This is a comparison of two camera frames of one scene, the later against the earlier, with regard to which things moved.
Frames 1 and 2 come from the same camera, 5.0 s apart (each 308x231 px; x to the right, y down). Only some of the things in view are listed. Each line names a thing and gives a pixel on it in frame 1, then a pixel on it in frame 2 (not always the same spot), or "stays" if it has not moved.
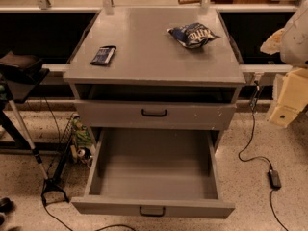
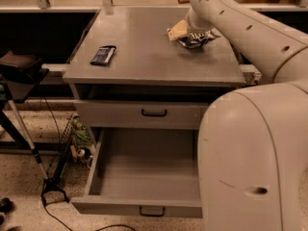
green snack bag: [81, 134] stays
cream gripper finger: [272, 43] -> [178, 30]
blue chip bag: [193, 35] stays
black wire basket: [76, 144] stays
